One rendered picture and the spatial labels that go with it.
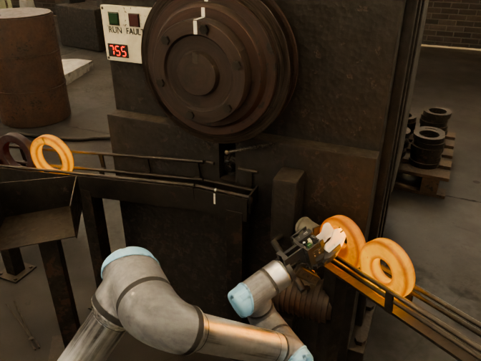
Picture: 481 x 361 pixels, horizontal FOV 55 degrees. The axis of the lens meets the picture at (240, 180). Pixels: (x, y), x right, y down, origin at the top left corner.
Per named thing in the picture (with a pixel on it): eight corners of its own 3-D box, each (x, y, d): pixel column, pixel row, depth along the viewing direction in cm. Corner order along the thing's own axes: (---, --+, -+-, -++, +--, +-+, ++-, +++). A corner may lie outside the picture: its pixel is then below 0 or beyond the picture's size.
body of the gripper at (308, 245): (326, 238, 115) (288, 266, 111) (331, 261, 120) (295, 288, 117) (306, 223, 121) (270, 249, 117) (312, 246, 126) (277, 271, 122)
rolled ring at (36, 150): (22, 154, 183) (28, 151, 186) (56, 188, 185) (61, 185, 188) (41, 127, 173) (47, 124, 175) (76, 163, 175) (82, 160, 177)
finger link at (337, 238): (352, 222, 119) (325, 241, 117) (354, 238, 123) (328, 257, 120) (343, 216, 122) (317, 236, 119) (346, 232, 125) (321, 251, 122)
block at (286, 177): (279, 226, 159) (283, 163, 148) (302, 231, 156) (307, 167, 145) (269, 243, 150) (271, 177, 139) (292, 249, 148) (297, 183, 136)
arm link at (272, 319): (270, 357, 117) (259, 332, 110) (248, 328, 126) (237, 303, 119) (295, 340, 119) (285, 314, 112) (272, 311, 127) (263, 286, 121)
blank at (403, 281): (368, 227, 118) (358, 230, 117) (419, 253, 106) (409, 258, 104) (366, 278, 124) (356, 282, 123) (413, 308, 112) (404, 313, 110)
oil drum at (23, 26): (36, 102, 446) (15, 3, 403) (86, 110, 425) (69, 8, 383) (-16, 122, 398) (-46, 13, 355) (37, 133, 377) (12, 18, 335)
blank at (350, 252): (369, 227, 118) (359, 231, 116) (366, 278, 124) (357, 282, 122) (328, 205, 130) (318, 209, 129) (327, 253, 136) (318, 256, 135)
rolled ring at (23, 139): (23, 134, 179) (30, 131, 181) (-10, 135, 186) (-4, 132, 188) (39, 177, 186) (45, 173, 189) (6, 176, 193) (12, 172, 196)
